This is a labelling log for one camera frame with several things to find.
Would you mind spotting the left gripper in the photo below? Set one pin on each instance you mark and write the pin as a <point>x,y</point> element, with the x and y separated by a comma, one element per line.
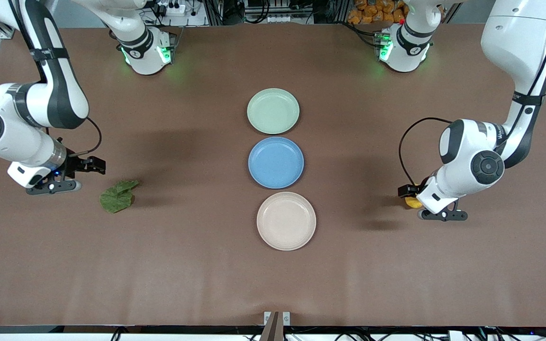
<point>408,190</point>

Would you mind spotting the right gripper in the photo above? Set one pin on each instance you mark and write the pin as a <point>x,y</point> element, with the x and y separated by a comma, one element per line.
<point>75,165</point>

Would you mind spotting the yellow lemon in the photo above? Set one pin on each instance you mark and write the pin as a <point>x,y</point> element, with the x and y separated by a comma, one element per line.
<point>413,203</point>

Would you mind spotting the green lettuce leaf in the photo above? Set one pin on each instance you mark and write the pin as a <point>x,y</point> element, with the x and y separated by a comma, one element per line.
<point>116,199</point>

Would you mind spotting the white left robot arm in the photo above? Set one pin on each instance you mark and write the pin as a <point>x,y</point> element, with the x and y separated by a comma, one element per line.
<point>514,42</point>

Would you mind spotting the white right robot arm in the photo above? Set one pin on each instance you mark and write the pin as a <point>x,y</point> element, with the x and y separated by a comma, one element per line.
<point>5,135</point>

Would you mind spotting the beige round plate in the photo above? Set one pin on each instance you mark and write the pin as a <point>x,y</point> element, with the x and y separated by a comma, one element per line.
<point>286,220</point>

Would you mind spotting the blue round plate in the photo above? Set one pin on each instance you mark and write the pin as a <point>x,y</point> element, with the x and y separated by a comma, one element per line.
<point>276,162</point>

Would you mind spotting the light green round plate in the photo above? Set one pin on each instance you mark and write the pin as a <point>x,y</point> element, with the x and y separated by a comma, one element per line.
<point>273,111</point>

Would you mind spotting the white power strip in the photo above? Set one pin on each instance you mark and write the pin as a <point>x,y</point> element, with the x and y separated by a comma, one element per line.
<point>173,9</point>

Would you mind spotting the bag of orange fruit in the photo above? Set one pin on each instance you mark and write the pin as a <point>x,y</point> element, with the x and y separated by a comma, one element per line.
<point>372,12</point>

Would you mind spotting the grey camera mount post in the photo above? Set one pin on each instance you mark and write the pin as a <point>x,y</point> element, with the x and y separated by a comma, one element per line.
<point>273,331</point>

